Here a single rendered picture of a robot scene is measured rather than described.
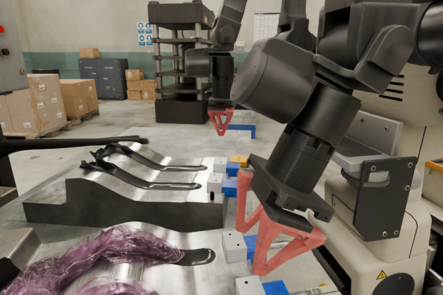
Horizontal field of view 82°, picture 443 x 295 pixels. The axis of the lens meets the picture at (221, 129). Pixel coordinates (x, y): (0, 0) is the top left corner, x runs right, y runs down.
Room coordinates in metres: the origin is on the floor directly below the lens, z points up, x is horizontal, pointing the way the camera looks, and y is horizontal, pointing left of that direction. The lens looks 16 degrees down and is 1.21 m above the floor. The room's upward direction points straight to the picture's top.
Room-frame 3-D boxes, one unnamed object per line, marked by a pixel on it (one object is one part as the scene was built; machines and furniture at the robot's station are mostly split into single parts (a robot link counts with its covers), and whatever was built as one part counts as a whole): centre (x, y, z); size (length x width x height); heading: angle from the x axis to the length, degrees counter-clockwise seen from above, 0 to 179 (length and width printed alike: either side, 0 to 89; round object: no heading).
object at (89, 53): (7.23, 3.61, 1.26); 0.42 x 0.33 x 0.29; 81
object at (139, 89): (7.11, 2.19, 0.42); 0.86 x 0.33 x 0.83; 81
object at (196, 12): (5.24, 0.66, 1.03); 1.54 x 0.94 x 2.06; 171
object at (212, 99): (0.68, 0.00, 1.12); 0.10 x 0.07 x 0.07; 174
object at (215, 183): (0.56, -0.03, 0.89); 0.13 x 0.05 x 0.05; 84
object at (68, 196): (0.65, 0.23, 0.87); 0.50 x 0.26 x 0.14; 84
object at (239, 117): (3.83, -0.23, 0.28); 0.61 x 0.41 x 0.15; 81
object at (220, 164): (0.67, -0.04, 0.89); 0.13 x 0.05 x 0.05; 84
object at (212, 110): (0.66, 0.00, 1.05); 0.07 x 0.07 x 0.09; 84
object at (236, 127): (3.83, -0.23, 0.11); 0.61 x 0.41 x 0.22; 81
